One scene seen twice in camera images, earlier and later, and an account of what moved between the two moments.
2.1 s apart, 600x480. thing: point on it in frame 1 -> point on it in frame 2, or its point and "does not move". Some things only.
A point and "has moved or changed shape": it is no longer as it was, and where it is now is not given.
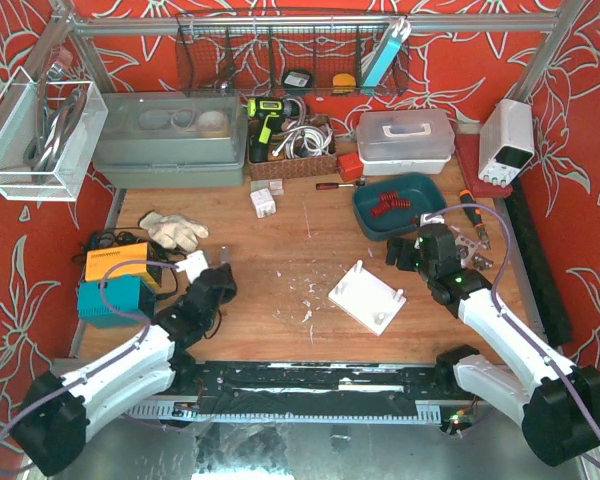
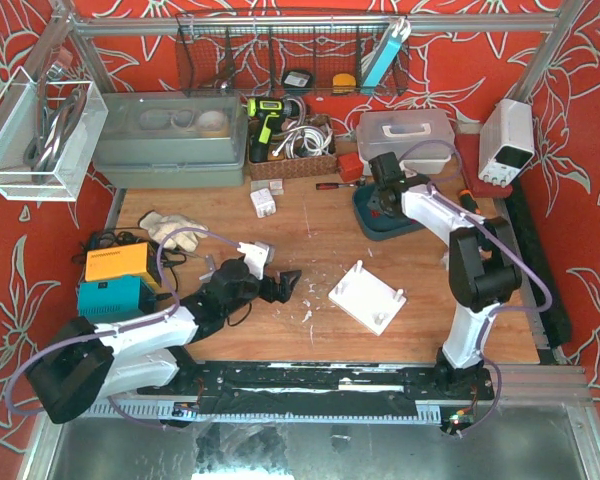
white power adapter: (263, 203) does not move
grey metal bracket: (224, 254) has moved or changed shape
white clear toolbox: (405, 142) does not move
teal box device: (129, 294) does not move
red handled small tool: (325, 186) does not move
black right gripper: (406, 256) -> (378, 201)
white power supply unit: (506, 141) does not move
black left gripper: (221, 279) -> (272, 288)
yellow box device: (99, 261) does not move
